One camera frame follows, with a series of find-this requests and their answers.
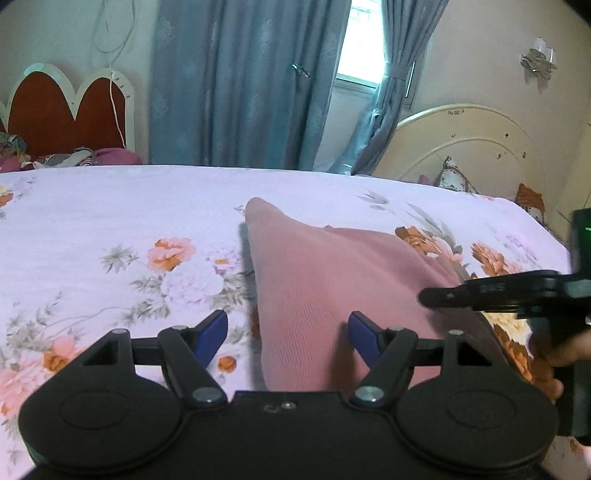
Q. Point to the cream arched headboard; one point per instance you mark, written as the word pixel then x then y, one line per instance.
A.
pixel 480 134

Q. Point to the wide blue curtain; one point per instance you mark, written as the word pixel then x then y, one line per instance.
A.
pixel 249 83

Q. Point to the window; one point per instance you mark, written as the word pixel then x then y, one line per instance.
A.
pixel 358 41

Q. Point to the pink knit garment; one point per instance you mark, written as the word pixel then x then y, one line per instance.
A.
pixel 323 286

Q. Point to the pile of clothes and pillows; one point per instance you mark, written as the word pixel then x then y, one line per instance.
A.
pixel 106 157

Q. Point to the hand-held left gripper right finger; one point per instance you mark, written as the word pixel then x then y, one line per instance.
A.
pixel 362 334

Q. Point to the wall lamp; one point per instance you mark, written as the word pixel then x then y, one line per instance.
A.
pixel 539 57

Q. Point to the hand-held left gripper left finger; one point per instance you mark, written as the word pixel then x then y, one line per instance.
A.
pixel 213 332

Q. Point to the tied blue curtain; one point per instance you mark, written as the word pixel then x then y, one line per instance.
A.
pixel 392 92

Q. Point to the curtain tieback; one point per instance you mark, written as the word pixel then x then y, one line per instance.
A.
pixel 398 73

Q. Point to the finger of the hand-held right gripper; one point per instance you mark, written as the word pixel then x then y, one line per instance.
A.
pixel 489 290

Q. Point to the orange patterned pillow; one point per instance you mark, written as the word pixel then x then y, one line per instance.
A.
pixel 530 201

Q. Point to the floral bed sheet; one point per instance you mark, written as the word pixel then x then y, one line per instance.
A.
pixel 115 212

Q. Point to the red scalloped headboard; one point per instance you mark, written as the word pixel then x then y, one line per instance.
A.
pixel 51 110

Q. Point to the metal curtain clip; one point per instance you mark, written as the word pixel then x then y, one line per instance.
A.
pixel 301 70

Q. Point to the person's right hand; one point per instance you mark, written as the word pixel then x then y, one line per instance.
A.
pixel 547 364

